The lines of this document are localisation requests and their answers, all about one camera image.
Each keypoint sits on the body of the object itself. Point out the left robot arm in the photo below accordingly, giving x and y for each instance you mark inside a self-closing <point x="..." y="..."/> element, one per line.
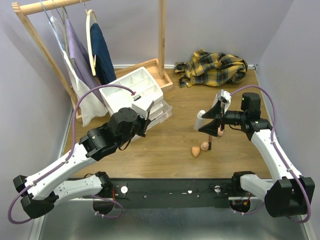
<point x="42" y="191"/>

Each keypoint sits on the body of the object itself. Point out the pink gourd makeup sponge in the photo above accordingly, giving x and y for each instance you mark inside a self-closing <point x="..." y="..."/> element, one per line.
<point x="204" y="146"/>

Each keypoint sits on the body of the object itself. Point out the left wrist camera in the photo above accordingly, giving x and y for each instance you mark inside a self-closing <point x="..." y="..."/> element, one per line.
<point x="142" y="105"/>

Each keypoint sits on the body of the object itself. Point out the orange teardrop makeup sponge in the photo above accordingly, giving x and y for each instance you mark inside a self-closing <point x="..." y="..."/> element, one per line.
<point x="195" y="151"/>

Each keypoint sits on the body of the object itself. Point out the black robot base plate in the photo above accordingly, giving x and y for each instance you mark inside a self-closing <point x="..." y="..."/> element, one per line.
<point x="168" y="193"/>

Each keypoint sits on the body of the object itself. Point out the red lip gloss pair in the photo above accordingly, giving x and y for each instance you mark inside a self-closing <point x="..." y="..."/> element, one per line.
<point x="209" y="142"/>

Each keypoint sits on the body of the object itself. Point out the navy blue hanging garment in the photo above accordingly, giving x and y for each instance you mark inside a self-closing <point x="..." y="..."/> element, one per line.
<point x="103" y="66"/>

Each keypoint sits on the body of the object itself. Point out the lavender hanging garment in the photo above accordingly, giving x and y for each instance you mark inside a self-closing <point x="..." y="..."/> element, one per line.
<point x="79" y="57"/>

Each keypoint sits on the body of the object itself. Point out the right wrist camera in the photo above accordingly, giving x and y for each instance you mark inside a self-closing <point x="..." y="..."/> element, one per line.
<point x="225" y="99"/>

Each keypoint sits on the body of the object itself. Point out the yellow plaid shirt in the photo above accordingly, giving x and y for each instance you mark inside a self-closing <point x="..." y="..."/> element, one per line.
<point x="211" y="69"/>

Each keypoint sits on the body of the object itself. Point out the white drawer organizer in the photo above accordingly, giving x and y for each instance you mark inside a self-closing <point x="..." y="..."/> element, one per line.
<point x="145" y="86"/>

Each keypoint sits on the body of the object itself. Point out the cream wooden hanger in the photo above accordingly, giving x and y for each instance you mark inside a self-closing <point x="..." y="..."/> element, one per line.
<point x="92" y="58"/>

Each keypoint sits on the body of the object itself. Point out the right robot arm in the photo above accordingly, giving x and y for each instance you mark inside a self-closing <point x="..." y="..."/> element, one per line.
<point x="290" y="193"/>

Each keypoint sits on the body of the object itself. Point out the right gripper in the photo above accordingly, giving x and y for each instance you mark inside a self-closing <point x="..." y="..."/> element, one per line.
<point x="211" y="128"/>

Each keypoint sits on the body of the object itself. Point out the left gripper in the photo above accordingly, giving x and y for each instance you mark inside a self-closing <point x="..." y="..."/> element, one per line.
<point x="145" y="122"/>

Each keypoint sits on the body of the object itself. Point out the white hanging garment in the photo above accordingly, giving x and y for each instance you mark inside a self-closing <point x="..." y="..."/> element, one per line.
<point x="93" y="104"/>

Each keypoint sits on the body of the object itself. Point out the short white bottle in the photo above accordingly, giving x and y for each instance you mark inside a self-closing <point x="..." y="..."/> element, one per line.
<point x="199" y="121"/>

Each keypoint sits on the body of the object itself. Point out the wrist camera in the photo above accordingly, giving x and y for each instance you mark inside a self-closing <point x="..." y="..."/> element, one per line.
<point x="225" y="99"/>
<point x="142" y="105"/>

